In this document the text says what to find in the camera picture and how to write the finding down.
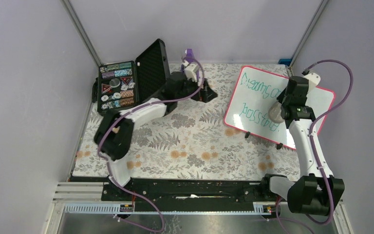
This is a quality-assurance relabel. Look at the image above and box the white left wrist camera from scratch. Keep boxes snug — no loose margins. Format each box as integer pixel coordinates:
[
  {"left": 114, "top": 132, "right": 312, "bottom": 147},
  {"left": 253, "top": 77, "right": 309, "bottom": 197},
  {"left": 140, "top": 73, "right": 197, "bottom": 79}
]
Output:
[{"left": 184, "top": 63, "right": 199, "bottom": 82}]

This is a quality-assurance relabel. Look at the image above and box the floral table mat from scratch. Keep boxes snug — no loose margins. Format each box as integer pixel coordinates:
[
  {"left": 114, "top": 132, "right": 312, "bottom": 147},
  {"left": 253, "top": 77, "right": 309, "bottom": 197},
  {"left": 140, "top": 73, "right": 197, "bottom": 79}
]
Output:
[{"left": 72, "top": 63, "right": 307, "bottom": 181}]

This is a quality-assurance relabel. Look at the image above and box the pink framed whiteboard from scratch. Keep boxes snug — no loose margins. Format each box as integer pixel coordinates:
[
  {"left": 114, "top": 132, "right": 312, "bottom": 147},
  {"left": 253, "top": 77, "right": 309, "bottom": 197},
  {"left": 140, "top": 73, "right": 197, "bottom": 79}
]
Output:
[{"left": 224, "top": 66, "right": 335, "bottom": 149}]

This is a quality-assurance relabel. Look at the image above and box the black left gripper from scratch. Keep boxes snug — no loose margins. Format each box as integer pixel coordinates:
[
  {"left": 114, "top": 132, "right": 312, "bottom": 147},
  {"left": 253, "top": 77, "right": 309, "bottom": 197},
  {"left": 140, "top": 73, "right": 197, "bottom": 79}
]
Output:
[{"left": 176, "top": 75, "right": 217, "bottom": 103}]

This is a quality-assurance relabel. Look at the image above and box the aluminium frame post right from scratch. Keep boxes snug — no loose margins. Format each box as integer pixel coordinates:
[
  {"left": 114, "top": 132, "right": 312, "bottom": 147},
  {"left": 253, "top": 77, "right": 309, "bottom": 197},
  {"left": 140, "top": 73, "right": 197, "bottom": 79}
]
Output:
[{"left": 289, "top": 0, "right": 330, "bottom": 67}]

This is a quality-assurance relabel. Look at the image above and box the purple metronome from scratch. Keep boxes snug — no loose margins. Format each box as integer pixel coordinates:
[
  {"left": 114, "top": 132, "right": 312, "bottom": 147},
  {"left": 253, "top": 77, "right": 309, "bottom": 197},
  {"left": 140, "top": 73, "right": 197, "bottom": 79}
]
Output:
[{"left": 180, "top": 48, "right": 194, "bottom": 72}]

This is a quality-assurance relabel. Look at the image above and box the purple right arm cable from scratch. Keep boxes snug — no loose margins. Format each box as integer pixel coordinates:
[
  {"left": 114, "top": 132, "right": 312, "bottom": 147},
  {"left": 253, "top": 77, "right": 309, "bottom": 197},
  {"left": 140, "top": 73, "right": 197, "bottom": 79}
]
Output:
[{"left": 269, "top": 59, "right": 354, "bottom": 234}]

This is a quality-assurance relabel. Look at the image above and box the blue plastic block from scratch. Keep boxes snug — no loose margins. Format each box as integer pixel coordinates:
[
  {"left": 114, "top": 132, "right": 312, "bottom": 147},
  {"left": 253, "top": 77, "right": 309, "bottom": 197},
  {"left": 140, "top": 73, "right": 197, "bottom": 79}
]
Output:
[{"left": 278, "top": 58, "right": 292, "bottom": 66}]

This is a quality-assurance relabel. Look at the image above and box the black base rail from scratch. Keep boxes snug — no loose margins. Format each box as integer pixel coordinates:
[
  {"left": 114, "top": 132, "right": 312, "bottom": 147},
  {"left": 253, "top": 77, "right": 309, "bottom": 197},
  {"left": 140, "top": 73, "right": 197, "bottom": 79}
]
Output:
[{"left": 101, "top": 178, "right": 277, "bottom": 213}]

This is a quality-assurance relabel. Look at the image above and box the aluminium frame post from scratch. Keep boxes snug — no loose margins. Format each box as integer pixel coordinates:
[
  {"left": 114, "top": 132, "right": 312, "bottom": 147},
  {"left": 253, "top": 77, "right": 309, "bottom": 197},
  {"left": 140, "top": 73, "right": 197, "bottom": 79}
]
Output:
[
  {"left": 289, "top": 0, "right": 330, "bottom": 67},
  {"left": 61, "top": 0, "right": 102, "bottom": 66}
]

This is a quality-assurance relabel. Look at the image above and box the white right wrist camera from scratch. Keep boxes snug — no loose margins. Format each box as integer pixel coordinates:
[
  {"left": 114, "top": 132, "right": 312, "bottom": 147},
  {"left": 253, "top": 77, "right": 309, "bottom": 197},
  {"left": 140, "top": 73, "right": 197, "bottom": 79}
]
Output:
[{"left": 303, "top": 72, "right": 321, "bottom": 88}]

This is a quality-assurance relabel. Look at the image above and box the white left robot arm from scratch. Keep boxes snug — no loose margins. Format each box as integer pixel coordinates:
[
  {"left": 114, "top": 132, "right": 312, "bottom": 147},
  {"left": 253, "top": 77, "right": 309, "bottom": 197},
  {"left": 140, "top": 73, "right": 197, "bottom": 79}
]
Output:
[{"left": 93, "top": 72, "right": 218, "bottom": 200}]

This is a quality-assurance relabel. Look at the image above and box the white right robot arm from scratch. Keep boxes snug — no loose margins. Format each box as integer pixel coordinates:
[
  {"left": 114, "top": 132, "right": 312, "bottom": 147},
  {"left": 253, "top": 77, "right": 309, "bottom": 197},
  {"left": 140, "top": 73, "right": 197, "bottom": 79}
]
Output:
[{"left": 260, "top": 73, "right": 345, "bottom": 216}]

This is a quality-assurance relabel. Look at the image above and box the aluminium frame post left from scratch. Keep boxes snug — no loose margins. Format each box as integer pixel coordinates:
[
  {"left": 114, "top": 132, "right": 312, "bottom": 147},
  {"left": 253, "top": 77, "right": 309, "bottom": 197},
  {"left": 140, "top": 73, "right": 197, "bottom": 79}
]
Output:
[{"left": 61, "top": 0, "right": 102, "bottom": 66}]

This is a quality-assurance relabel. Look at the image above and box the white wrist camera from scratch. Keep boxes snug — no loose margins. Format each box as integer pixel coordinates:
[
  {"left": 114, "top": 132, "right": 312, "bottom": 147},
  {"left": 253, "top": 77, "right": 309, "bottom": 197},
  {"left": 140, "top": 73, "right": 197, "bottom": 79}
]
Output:
[
  {"left": 303, "top": 72, "right": 321, "bottom": 88},
  {"left": 184, "top": 63, "right": 199, "bottom": 82}
]

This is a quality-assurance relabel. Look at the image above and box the black poker chip case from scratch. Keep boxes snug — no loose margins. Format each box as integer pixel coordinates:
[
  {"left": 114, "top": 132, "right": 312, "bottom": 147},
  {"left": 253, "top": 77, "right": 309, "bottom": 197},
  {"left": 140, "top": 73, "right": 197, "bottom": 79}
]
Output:
[{"left": 93, "top": 39, "right": 170, "bottom": 115}]

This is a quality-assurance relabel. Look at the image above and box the grey glitter eraser mitt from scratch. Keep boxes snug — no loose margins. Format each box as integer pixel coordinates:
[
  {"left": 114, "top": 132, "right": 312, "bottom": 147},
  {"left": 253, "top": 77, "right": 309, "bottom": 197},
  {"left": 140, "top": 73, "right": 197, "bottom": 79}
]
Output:
[{"left": 268, "top": 100, "right": 285, "bottom": 124}]

